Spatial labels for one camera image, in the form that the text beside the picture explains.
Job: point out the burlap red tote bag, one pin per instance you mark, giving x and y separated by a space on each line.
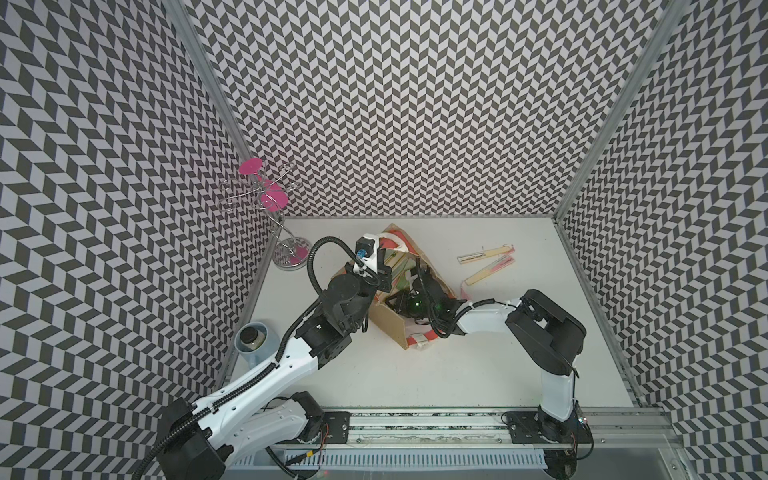
406 333

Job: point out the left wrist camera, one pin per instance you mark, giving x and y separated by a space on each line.
367 251

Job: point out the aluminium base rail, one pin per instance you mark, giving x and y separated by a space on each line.
420 427

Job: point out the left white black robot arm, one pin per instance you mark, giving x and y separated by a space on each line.
317 337

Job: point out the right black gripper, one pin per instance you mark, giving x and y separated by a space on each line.
400 306

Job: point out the green folding fan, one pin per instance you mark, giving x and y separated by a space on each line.
400 262

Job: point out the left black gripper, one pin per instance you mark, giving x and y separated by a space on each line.
382 275

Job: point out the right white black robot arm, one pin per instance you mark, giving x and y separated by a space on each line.
552 338

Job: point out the blue roll of tape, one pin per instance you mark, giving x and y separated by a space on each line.
255 342

